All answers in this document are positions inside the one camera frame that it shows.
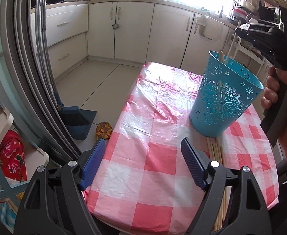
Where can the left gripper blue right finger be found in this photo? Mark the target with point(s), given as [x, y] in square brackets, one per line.
[197, 162]

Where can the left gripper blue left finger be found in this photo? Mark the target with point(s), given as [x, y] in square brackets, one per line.
[90, 162]

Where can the white kitchen trolley shelf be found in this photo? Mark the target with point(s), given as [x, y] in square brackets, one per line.
[248, 57]

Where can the cream kitchen cabinets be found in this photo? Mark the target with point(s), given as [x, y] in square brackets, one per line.
[133, 32]

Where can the blue dustpan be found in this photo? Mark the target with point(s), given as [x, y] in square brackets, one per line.
[81, 131]

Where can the crocheted colourful slipper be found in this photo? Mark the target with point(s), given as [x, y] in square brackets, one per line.
[103, 130]

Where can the pink checkered tablecloth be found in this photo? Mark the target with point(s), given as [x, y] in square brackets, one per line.
[144, 185]

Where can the teal perforated plastic basket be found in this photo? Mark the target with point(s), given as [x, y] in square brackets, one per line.
[226, 91]

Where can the white plastic door holder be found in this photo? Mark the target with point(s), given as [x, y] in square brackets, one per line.
[209, 28]

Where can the beige storage shelf rack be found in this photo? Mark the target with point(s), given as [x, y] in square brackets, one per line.
[11, 191]

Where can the red floral cushion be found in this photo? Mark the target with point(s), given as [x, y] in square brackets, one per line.
[12, 157]

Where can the grey refrigerator door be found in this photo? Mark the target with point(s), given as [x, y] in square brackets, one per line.
[24, 84]

